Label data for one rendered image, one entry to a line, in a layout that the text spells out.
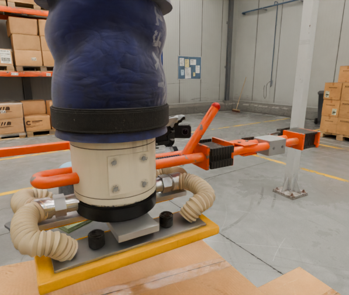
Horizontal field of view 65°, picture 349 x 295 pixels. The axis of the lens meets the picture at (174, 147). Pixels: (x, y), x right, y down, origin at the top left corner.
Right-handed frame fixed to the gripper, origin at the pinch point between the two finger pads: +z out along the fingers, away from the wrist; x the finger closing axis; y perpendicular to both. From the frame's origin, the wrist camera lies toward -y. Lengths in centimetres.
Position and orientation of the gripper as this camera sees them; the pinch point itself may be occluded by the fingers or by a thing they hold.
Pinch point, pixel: (186, 141)
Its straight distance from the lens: 81.3
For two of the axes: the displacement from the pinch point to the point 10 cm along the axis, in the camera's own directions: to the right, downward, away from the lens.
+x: 0.0, -9.7, -2.5
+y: -8.6, 1.3, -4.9
